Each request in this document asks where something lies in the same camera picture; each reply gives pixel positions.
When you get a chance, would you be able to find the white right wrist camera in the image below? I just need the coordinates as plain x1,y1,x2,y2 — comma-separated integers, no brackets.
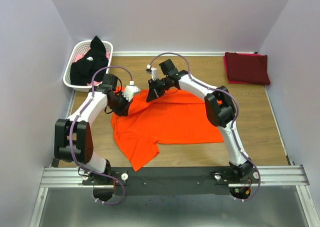
150,67,159,81

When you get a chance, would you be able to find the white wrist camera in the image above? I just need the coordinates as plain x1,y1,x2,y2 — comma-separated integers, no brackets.
122,85,141,102
150,67,159,81

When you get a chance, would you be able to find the black t shirt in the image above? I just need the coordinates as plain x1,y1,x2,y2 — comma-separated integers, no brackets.
70,36,109,86

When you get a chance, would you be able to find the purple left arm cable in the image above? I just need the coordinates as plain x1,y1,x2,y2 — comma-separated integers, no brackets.
69,65,135,206

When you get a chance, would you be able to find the folded maroon t shirt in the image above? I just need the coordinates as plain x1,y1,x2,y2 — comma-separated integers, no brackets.
224,52,271,86

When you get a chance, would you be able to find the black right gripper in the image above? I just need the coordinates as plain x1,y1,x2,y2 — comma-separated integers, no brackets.
145,76,170,103

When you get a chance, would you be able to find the aluminium extrusion rail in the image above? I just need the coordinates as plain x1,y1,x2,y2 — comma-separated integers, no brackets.
40,165,310,188

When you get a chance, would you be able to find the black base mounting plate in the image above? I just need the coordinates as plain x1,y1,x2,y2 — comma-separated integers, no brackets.
82,166,260,201

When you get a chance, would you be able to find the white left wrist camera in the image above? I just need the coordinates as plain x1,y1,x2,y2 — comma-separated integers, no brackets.
122,85,141,102

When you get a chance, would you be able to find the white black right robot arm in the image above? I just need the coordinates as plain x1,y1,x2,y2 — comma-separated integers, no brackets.
146,59,261,183

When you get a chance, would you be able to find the pink garment in basket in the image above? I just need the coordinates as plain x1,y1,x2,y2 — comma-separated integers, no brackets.
73,52,112,86

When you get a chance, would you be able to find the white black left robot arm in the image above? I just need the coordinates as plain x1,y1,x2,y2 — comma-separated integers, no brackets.
54,74,141,185

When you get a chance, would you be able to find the white plastic laundry basket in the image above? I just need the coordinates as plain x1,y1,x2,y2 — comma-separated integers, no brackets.
63,36,113,93

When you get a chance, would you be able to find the orange t shirt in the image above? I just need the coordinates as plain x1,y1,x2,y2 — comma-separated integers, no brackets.
110,89,224,172

